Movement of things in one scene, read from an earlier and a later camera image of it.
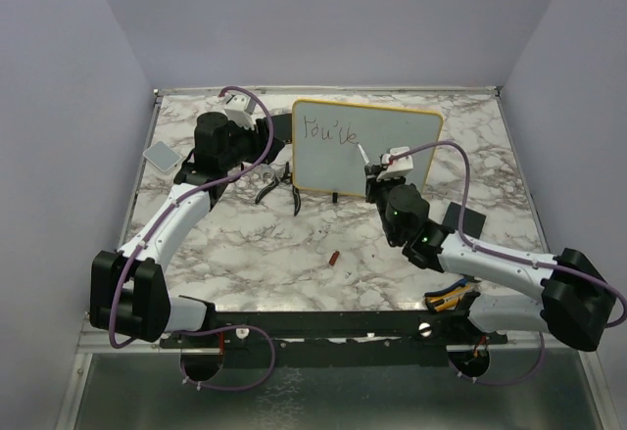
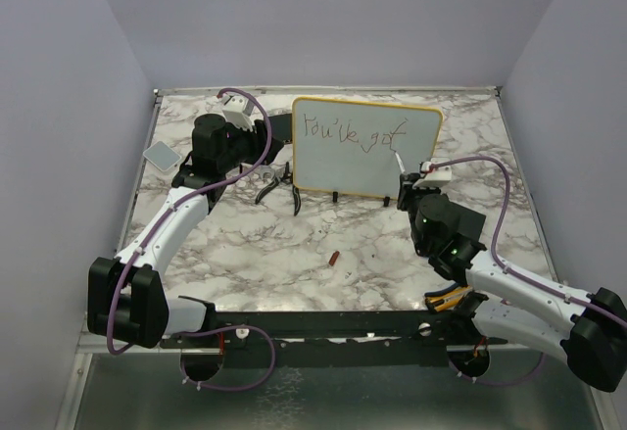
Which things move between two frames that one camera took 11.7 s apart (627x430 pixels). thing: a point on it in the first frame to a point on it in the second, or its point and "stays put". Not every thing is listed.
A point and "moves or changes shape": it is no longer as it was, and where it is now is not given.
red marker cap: (334, 258) stays put
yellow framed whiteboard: (325, 135) stays put
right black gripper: (373, 183) to (408, 190)
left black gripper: (260, 137) stays put
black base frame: (282, 339) stays put
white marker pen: (362, 154) moves or changes shape
